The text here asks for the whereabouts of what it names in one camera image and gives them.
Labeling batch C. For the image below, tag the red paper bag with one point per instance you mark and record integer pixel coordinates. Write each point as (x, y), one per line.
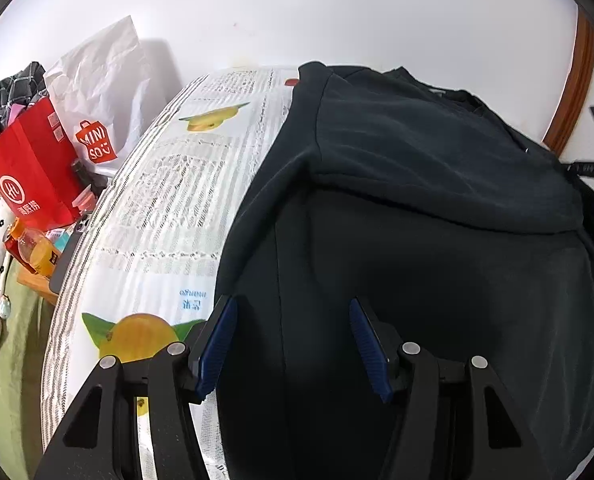
(29, 170)

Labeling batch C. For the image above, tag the black capped bottle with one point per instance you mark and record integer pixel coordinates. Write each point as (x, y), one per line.
(88, 177)

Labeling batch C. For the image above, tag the wooden side table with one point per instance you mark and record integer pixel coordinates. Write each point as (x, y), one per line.
(37, 285)

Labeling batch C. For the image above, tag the dark smartphone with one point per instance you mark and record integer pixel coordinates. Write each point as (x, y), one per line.
(72, 255)

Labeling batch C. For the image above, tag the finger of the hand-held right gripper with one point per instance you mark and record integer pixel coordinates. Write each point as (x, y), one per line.
(592, 169)

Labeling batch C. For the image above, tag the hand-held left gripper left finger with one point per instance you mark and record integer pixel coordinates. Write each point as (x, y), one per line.
(216, 347)

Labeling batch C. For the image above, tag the green bed sheet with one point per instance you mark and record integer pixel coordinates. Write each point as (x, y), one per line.
(17, 360)

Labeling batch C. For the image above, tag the dark plaid cloth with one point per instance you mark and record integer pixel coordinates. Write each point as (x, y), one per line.
(12, 92)

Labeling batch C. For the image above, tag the orange drink bottle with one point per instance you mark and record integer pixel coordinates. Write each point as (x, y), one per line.
(34, 252)

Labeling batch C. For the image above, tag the white paper bag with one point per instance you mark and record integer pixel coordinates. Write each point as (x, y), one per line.
(107, 85)

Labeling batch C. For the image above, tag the fruit printed tablecloth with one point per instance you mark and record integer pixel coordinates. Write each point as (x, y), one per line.
(167, 185)

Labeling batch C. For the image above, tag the black sweatshirt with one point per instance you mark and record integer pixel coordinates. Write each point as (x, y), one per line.
(417, 220)

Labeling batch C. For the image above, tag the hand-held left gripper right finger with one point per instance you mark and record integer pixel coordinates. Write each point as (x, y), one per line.
(368, 355)

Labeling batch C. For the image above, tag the wooden door frame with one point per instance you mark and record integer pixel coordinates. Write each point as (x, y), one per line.
(574, 90)

